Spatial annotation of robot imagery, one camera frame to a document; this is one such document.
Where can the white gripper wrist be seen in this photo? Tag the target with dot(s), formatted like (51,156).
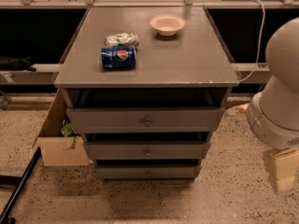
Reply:
(270,132)

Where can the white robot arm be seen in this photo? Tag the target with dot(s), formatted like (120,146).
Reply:
(282,57)

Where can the grey bottom drawer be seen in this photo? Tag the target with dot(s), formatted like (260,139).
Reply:
(148,172)

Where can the grey drawer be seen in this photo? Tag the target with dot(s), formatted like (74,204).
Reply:
(146,151)
(148,172)
(133,120)

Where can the grey drawer cabinet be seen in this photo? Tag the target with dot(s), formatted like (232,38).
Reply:
(185,70)

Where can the grey top drawer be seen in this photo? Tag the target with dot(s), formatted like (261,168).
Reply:
(133,120)

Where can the grey middle drawer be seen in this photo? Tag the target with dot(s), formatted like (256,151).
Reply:
(146,151)

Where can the white paper bowl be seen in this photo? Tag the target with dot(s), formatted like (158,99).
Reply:
(167,24)

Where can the crushed green white can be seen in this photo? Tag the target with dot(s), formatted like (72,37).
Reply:
(126,39)

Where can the blue pepsi can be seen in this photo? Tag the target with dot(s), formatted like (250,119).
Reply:
(117,57)

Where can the green packet in box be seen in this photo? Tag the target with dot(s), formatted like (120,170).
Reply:
(68,130)

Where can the brown cardboard box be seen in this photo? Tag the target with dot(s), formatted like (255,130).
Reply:
(56,149)

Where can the black metal floor bar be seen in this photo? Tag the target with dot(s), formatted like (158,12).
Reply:
(18,183)

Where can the black object on rail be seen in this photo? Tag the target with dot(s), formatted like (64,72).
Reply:
(16,64)

